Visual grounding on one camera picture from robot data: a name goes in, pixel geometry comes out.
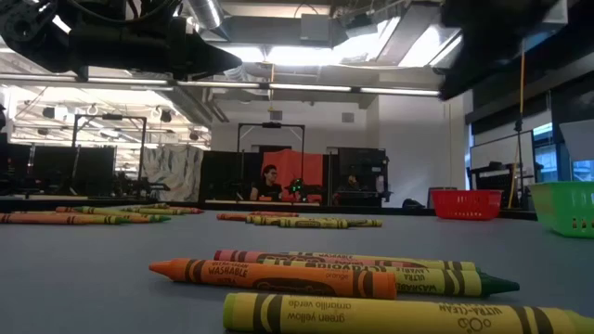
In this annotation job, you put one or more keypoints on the distant robot rig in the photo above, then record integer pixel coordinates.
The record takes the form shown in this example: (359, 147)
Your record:
(139, 188)

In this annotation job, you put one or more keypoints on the grey wall vent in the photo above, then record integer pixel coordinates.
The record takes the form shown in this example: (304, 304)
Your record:
(348, 117)
(275, 115)

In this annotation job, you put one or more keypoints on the silver air duct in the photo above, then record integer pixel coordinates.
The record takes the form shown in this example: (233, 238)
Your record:
(206, 11)

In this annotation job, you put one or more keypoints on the green plastic basket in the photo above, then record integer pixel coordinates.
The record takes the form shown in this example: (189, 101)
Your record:
(564, 209)

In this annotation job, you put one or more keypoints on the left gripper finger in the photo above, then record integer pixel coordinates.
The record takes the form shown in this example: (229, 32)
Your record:
(204, 58)

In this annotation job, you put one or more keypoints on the orange partition cloth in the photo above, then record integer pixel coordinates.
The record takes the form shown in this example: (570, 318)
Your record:
(297, 164)

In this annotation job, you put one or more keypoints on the person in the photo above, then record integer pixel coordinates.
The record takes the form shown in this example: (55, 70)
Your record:
(268, 190)
(352, 182)

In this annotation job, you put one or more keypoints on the black partition panel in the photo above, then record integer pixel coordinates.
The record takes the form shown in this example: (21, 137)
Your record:
(55, 167)
(223, 176)

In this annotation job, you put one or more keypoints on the red plastic basket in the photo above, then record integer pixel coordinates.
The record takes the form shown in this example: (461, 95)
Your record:
(466, 206)

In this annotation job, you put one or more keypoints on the black table frame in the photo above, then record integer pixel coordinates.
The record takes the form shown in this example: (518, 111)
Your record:
(399, 211)

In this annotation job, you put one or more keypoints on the black light stand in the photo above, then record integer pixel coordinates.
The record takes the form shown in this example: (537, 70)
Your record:
(519, 153)

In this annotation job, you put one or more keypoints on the grey ceiling box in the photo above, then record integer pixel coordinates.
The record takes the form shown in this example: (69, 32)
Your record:
(315, 28)

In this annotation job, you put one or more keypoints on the black gantry frame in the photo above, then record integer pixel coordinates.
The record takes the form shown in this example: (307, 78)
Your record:
(111, 117)
(271, 124)

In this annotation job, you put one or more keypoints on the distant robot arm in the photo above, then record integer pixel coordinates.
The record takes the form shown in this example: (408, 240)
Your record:
(297, 188)

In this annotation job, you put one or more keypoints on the black equipment desk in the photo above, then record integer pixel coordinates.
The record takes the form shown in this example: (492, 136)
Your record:
(492, 185)

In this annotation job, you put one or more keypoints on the glass window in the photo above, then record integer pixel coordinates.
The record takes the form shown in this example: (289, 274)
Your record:
(547, 160)

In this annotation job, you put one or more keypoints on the long ceiling tube light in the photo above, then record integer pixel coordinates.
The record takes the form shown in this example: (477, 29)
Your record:
(218, 84)
(399, 91)
(311, 87)
(46, 77)
(125, 81)

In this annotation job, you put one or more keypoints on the black ceiling spotlight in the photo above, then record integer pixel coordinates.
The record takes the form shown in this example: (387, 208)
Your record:
(165, 116)

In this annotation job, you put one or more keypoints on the grey table mat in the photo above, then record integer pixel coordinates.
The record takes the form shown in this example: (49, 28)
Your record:
(93, 278)

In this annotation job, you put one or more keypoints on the grey patterned cloth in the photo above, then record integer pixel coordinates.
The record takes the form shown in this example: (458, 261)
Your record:
(171, 169)

